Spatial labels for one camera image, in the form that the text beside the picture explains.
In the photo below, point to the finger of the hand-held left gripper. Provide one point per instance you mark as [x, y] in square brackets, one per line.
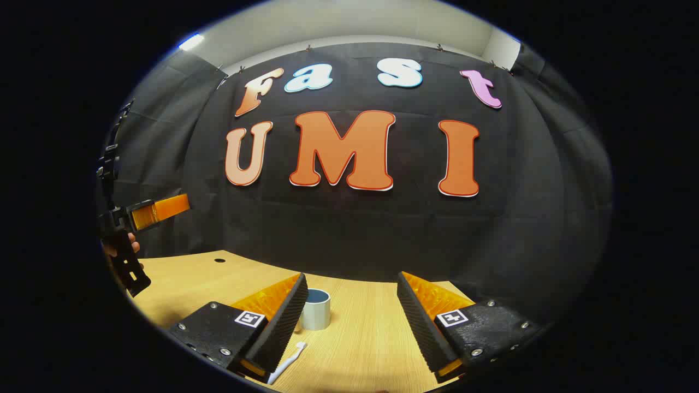
[161, 210]

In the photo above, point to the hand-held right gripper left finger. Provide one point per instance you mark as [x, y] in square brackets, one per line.
[284, 322]

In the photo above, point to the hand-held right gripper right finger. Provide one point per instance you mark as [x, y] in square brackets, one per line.
[423, 327]

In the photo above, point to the white toothbrush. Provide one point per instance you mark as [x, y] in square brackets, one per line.
[286, 363]

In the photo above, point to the wooden desktop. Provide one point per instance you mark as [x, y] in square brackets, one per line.
[360, 349]

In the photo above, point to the black backdrop cloth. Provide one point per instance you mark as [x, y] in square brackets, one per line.
[355, 234]

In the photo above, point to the ceiling light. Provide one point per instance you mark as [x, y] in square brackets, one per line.
[191, 42]

